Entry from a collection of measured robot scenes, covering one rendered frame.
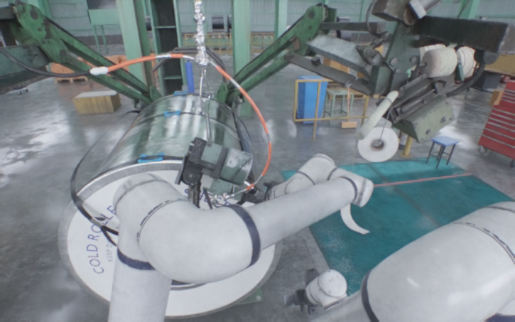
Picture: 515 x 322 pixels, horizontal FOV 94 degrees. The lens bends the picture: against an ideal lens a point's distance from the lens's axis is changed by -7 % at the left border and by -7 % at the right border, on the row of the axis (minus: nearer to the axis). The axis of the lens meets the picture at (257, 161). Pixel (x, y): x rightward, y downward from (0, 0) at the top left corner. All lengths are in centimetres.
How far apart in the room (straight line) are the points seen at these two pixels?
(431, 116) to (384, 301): 98
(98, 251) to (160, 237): 119
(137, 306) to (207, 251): 24
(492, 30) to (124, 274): 96
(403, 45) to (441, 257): 92
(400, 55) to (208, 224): 99
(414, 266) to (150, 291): 45
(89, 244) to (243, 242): 122
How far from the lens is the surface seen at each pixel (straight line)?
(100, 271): 171
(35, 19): 165
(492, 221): 47
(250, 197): 107
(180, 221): 42
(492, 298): 41
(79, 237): 156
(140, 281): 56
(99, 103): 741
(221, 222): 42
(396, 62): 117
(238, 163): 100
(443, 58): 122
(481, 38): 87
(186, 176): 103
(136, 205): 49
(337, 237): 280
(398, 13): 113
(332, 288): 91
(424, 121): 127
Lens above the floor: 189
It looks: 28 degrees down
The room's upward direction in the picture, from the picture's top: straight up
